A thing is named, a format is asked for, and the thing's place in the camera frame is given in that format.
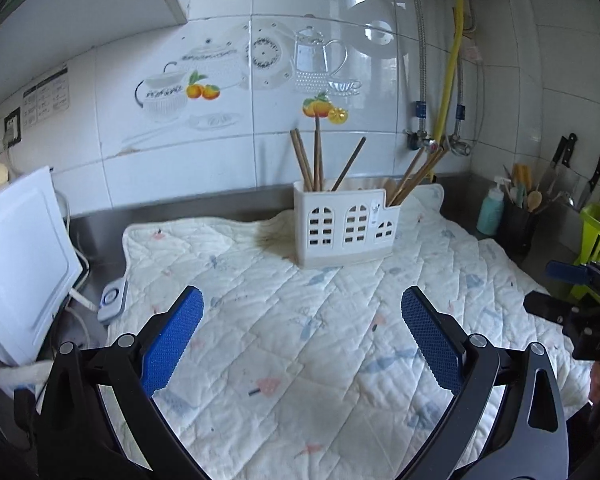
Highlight small black-handled knife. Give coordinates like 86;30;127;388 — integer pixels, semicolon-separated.
577;152;600;211

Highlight teal bottle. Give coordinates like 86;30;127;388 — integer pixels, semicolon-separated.
476;176;507;237

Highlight long braided metal hose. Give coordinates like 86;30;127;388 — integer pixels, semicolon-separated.
395;0;429;136

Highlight white chopstick holder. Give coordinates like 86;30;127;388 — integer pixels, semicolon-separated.
293;180;401;268

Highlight white power cable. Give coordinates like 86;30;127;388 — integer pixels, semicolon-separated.
54;194;108;356

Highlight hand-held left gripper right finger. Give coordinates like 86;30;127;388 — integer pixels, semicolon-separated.
401;285;571;480

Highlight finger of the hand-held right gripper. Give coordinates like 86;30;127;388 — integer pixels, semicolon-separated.
546;260;593;286
524;290;583;328

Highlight grey white kitchen timer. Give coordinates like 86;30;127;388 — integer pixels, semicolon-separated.
96;280;130;323

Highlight white power strip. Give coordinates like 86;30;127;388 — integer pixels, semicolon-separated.
0;360;52;397

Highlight assorted kitchen utensils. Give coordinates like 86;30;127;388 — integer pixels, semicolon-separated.
502;162;546;211

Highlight white countertop appliance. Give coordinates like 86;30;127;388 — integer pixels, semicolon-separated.
0;166;83;366

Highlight large black-handled knife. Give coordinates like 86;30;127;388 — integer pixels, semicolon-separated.
537;132;579;192

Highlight short braided metal hose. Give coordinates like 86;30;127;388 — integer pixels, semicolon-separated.
452;60;469;139

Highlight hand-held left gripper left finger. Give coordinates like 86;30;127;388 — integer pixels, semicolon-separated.
30;285;205;480

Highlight metal pipe valves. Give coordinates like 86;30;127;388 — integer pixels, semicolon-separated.
405;127;473;158

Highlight white quilted mat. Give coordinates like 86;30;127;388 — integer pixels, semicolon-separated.
107;183;593;480

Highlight printed wall label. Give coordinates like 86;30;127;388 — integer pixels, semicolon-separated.
22;64;71;128

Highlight tableware wall decal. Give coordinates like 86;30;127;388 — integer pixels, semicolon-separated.
132;17;411;133

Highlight black utensil cup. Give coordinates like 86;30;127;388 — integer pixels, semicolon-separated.
497;200;541;256

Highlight yellow gas hose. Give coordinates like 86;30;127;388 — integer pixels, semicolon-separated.
432;0;467;141

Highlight bunch of wooden chopsticks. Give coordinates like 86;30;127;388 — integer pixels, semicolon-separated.
290;117;451;208

